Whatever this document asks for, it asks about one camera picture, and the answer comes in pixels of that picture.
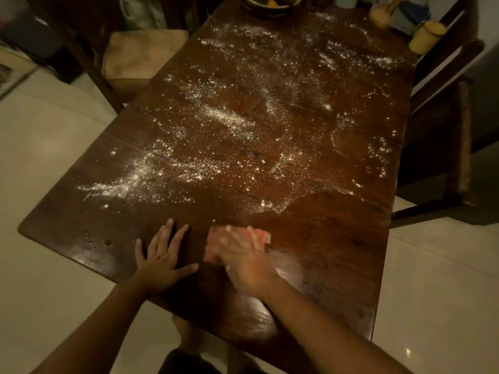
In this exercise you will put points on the person's left hand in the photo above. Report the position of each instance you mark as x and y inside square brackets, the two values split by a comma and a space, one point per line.
[161, 270]

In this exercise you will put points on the pink cleaning cloth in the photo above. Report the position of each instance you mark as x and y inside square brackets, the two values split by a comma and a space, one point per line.
[260, 236]

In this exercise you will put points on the white plastic bag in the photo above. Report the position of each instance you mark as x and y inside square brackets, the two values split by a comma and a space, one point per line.
[136, 11]

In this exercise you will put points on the person's leg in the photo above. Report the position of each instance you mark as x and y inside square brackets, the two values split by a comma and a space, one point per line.
[187, 334]

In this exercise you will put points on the dark wooden chair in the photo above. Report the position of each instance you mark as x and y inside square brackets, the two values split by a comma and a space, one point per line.
[78, 50]
[448, 124]

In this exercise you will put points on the person's right fingers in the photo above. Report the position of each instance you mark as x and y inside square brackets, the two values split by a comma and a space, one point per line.
[222, 247]

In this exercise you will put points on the person's right forearm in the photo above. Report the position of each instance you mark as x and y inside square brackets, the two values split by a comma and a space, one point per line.
[331, 333]

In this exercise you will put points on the person's dark shorts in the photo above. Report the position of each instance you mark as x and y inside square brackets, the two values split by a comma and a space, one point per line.
[187, 364]

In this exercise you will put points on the scattered white flour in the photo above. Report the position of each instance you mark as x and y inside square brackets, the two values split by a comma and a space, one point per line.
[237, 120]

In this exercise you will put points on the person's left little finger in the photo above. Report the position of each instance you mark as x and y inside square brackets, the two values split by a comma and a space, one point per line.
[139, 253]

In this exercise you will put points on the person's left thumb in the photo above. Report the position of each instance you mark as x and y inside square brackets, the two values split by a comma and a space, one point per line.
[186, 272]

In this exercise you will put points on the yellow jar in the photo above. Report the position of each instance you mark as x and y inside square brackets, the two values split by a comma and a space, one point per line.
[425, 36]

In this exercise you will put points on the person's left forearm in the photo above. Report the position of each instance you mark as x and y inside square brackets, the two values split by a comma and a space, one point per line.
[95, 333]

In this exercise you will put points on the dark fruit bowl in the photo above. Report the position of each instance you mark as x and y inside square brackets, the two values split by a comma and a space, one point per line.
[269, 5]

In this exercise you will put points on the beige seat cushion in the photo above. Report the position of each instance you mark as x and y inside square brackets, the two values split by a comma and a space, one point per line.
[142, 58]

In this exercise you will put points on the person's left middle finger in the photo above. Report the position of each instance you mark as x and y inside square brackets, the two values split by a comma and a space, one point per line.
[164, 236]

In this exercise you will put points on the wooden cup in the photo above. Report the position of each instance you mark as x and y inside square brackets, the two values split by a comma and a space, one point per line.
[382, 13]

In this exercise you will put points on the blue cloth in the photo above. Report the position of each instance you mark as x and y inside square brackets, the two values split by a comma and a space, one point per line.
[414, 12]

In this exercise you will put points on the person's right hand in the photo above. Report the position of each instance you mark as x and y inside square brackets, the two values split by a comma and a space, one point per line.
[245, 264]

